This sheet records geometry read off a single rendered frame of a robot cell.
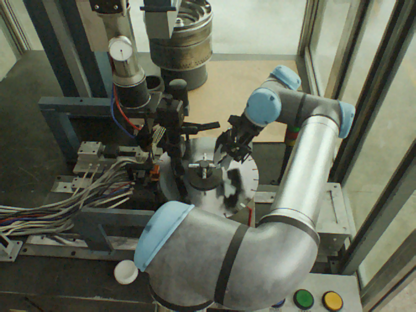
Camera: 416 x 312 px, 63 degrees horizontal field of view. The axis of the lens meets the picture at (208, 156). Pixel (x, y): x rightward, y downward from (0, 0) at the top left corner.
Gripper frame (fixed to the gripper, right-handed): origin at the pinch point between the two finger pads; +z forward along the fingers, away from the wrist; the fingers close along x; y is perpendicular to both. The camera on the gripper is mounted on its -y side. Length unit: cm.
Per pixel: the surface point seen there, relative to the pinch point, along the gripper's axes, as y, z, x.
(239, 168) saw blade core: -2.4, -0.7, 7.7
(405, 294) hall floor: -23, 36, 130
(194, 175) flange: 2.5, 6.1, -4.4
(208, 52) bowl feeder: -68, -4, -12
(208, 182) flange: 4.7, 4.3, -0.2
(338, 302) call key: 33.4, -3.1, 35.3
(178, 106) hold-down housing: 10.3, -17.3, -19.9
